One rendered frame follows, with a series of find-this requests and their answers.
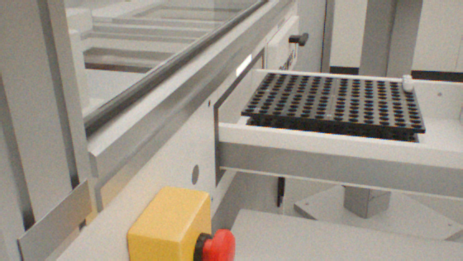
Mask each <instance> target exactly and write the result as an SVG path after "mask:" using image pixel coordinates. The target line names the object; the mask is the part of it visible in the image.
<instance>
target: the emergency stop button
mask: <svg viewBox="0 0 463 261"><path fill-rule="evenodd" d="M234 259H235V236H234V235H233V234H232V233H231V232H230V230H224V229H220V230H217V231H216V233H215V235H214V238H213V240H206V242H205V245H204V248H203V261H234Z"/></svg>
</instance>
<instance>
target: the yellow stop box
mask: <svg viewBox="0 0 463 261"><path fill-rule="evenodd" d="M127 238H128V240H127V243H128V249H129V255H130V260H131V261H203V248H204V245H205V242H206V240H211V239H212V238H211V221H210V194H209V193H208V192H205V191H199V190H190V189H185V188H180V187H171V186H165V187H163V188H162V189H161V190H160V192H159V193H158V194H157V195H156V196H155V199H154V200H152V201H151V203H150V205H149V206H148V207H147V208H146V209H145V210H144V212H143V213H142V214H141V216H139V219H138V220H137V221H136V222H135V223H134V224H133V226H132V227H131V228H130V229H129V231H128V236H127Z"/></svg>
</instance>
